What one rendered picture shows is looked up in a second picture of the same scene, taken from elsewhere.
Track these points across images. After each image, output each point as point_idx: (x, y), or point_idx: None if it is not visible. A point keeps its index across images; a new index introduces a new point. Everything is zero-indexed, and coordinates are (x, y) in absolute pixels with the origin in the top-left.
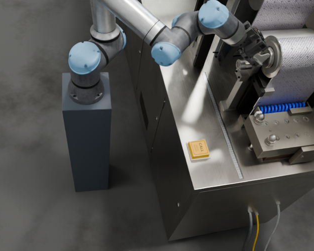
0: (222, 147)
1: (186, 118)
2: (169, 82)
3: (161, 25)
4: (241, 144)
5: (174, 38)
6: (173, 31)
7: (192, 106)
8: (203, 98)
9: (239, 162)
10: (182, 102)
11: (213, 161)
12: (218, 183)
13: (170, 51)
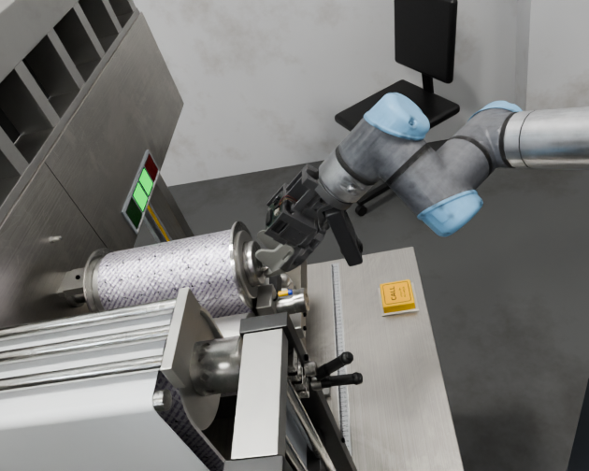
0: (351, 306)
1: (412, 358)
2: (446, 451)
3: (514, 118)
4: (315, 312)
5: (482, 116)
6: (483, 132)
7: (395, 385)
8: (366, 405)
9: (329, 285)
10: (417, 393)
11: (374, 284)
12: (373, 255)
13: (490, 103)
